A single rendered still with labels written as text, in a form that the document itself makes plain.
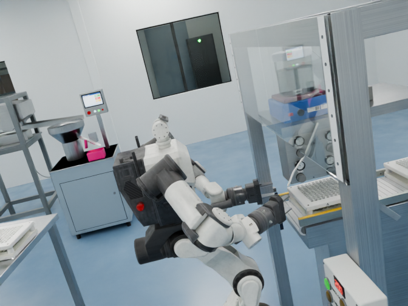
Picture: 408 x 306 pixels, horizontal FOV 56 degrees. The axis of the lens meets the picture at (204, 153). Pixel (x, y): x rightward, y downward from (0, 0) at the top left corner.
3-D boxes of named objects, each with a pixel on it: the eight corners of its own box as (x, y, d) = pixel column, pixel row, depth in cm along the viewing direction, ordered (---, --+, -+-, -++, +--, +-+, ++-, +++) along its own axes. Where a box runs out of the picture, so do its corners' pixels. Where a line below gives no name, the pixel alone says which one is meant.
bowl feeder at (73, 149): (54, 167, 383) (42, 131, 373) (63, 157, 418) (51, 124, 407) (103, 155, 386) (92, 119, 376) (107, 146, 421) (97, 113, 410)
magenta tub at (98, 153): (88, 162, 373) (85, 153, 371) (90, 158, 385) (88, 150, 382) (105, 158, 374) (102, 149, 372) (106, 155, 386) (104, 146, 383)
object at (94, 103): (96, 152, 407) (78, 94, 389) (98, 150, 416) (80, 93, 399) (118, 147, 408) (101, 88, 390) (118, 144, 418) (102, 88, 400)
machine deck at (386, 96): (283, 138, 145) (282, 128, 144) (258, 120, 181) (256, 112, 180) (438, 101, 148) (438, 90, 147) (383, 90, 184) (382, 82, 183)
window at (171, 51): (152, 100, 644) (134, 29, 611) (152, 100, 645) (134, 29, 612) (232, 82, 652) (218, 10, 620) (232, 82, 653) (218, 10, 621)
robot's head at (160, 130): (155, 146, 151) (150, 125, 149) (155, 140, 161) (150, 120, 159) (172, 142, 152) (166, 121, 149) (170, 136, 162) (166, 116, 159)
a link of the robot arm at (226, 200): (236, 201, 184) (213, 206, 185) (232, 183, 179) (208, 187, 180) (238, 215, 174) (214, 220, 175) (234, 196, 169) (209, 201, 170)
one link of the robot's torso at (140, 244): (139, 271, 164) (129, 235, 159) (141, 255, 176) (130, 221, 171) (203, 255, 165) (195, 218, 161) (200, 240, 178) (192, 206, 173)
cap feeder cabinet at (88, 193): (72, 242, 389) (48, 172, 368) (82, 218, 444) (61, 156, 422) (133, 226, 393) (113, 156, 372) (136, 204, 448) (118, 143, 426)
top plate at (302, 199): (336, 178, 185) (335, 174, 184) (362, 197, 161) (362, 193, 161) (287, 190, 183) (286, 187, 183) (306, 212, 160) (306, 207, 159)
